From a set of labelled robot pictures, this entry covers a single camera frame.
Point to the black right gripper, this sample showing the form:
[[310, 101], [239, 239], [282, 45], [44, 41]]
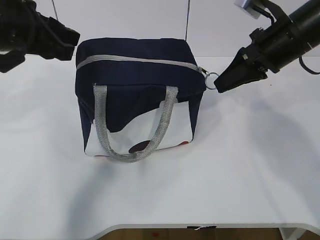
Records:
[[271, 49]]

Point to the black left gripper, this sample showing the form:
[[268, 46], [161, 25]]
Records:
[[23, 30]]

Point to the navy blue lunch bag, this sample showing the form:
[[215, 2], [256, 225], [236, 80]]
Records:
[[137, 96]]

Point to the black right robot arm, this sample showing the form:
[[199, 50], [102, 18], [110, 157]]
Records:
[[312, 9]]

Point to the black tape on table edge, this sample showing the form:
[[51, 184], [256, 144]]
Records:
[[197, 228]]

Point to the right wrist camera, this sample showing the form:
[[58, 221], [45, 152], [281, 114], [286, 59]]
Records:
[[266, 8]]

